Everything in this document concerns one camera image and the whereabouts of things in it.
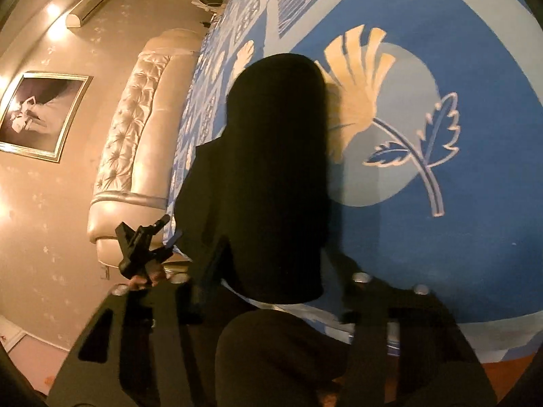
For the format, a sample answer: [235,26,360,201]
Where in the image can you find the black pants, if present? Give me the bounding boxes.
[174,53,329,305]

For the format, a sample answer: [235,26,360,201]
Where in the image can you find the person's left hand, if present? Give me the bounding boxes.
[128,261,167,291]

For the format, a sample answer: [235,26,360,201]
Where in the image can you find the cream tufted headboard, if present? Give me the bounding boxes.
[88,28,203,267]

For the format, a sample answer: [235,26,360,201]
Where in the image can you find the person's dark clothed knee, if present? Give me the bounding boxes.
[214,310,350,406]

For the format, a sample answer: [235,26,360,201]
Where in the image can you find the blue patterned bed cover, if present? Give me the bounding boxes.
[169,0,542,363]

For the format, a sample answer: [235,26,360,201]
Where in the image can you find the framed wall picture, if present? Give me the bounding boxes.
[1,71,92,163]

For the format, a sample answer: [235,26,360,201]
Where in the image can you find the white wall air conditioner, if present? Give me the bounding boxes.
[65,0,109,30]

